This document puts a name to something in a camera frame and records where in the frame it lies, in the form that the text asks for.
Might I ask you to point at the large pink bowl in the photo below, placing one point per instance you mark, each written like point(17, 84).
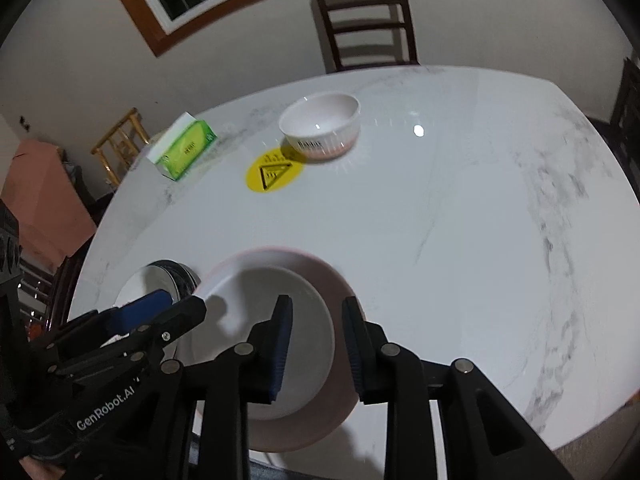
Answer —
point(327, 421)

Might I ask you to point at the green tissue box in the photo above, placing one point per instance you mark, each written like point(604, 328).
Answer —
point(187, 152)

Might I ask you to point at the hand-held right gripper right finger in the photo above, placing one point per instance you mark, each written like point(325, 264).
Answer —
point(352, 352)

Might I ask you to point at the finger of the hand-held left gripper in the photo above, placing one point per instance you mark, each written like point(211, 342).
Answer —
point(185, 311)
point(145, 305)

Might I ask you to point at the yellow wooden chair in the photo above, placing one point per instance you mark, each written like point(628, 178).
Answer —
point(114, 131)

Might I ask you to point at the white bowl with dark print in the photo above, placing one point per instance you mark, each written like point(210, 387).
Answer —
point(320, 115)

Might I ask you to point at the white plate with pink flowers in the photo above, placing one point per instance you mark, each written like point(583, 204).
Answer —
point(145, 280)

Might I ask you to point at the wooden framed window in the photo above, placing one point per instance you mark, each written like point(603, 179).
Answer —
point(152, 35)

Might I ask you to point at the small white bowl blue print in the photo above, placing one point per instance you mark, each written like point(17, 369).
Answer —
point(311, 330)

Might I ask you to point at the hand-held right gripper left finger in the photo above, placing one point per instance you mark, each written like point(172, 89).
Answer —
point(282, 347)

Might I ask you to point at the yellow round sticker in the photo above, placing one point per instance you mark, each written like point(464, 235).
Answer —
point(265, 181)

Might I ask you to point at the dark red wooden chair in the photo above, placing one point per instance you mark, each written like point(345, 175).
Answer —
point(65, 280)

